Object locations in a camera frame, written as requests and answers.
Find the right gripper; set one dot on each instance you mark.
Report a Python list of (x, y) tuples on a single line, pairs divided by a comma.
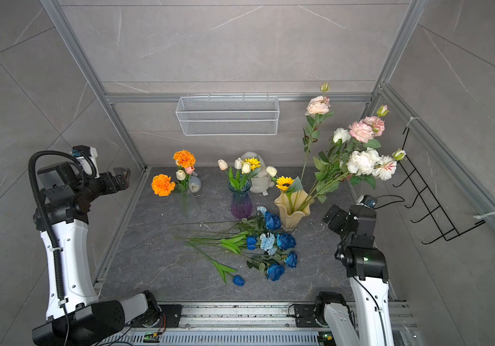
[(340, 215)]

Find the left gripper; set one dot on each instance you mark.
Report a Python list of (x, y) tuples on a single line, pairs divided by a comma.
[(106, 181)]

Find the cream wavy glass vase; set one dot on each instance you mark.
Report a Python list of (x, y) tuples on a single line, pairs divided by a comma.
[(292, 209)]

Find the blue rose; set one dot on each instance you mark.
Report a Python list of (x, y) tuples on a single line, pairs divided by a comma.
[(285, 241), (272, 270)]

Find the blue rose low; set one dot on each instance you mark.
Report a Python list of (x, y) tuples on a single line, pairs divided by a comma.
[(291, 260)]

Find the blue rose vase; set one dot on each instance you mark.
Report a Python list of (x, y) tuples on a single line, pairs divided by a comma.
[(266, 222)]

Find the blue tulip vase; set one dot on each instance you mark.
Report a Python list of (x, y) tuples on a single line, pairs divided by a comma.
[(224, 271), (234, 244)]

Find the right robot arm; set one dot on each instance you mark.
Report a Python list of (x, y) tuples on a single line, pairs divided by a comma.
[(366, 269)]

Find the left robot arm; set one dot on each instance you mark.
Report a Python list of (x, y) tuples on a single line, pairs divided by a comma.
[(64, 185)]

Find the pink tulip left vase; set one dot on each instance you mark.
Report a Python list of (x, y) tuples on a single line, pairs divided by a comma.
[(189, 169)]

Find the clear glass vase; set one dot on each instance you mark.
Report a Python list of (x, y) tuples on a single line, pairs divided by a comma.
[(188, 204)]

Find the blue purple ribbed vase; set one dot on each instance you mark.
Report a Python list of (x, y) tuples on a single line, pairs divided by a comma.
[(241, 206)]

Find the yellow sunflower centre vase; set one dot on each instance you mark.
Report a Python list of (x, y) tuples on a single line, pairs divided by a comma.
[(253, 162)]

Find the orange marigold lower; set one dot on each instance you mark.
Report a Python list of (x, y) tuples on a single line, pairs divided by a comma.
[(162, 185)]

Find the orange marigold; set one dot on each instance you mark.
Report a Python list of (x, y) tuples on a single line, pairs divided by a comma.
[(184, 159), (162, 185)]

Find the white rose cluster right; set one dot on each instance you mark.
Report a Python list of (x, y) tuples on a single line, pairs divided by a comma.
[(370, 163)]

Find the orange marigold upper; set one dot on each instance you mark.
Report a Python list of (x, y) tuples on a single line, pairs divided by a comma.
[(184, 159)]

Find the pink carnation pair right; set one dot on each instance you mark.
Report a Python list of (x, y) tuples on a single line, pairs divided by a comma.
[(367, 129)]

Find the small blue alarm clock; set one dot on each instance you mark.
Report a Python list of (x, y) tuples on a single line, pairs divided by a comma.
[(194, 184)]

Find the peach carnation top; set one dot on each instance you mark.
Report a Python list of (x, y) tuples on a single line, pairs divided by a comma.
[(318, 106)]

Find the black wire hook rack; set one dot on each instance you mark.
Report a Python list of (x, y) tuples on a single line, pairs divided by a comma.
[(426, 195)]

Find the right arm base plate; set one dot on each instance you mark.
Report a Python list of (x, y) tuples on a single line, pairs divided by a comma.
[(304, 316)]

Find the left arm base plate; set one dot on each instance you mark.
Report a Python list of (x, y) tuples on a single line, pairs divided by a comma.
[(170, 316)]

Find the white wire wall basket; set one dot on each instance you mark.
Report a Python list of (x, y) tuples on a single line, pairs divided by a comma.
[(228, 116)]

